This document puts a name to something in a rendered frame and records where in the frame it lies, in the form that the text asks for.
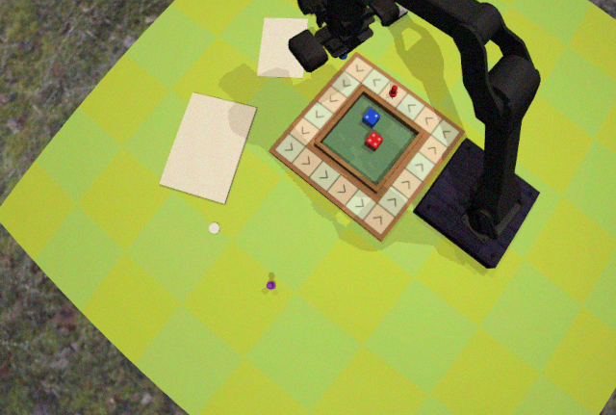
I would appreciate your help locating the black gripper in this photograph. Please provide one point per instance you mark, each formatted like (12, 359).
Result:
(340, 35)

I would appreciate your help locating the red die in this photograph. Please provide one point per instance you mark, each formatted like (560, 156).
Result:
(373, 141)

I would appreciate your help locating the blue die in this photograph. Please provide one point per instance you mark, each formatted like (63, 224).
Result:
(371, 118)

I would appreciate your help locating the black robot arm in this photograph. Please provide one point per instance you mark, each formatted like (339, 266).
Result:
(501, 97)

